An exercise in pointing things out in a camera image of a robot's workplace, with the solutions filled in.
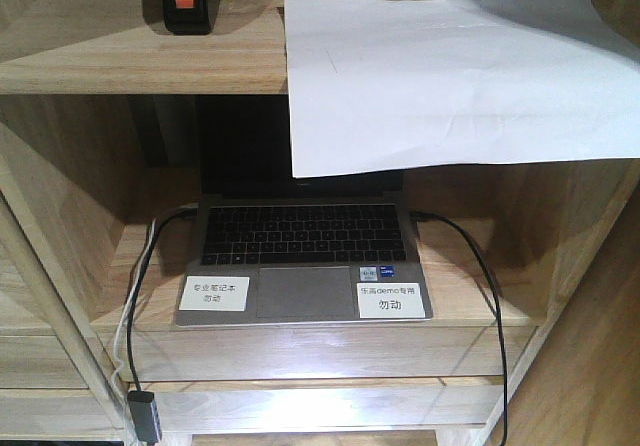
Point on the left white label sticker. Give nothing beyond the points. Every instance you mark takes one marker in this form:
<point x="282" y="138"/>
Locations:
<point x="215" y="293"/>

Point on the white label sticker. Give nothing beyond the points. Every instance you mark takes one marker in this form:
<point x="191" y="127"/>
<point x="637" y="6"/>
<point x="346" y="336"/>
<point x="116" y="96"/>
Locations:
<point x="390" y="301"/>
<point x="215" y="293"/>

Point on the grey open laptop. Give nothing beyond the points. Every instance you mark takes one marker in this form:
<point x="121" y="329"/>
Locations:
<point x="305" y="244"/>

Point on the white paper sheet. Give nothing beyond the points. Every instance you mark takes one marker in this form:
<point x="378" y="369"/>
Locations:
<point x="381" y="85"/>

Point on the right white label sticker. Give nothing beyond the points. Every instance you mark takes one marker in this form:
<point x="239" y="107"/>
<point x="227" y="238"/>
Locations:
<point x="390" y="301"/>

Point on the wooden shelf unit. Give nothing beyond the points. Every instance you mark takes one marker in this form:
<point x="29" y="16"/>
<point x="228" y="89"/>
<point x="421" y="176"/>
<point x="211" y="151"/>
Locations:
<point x="76" y="192"/>

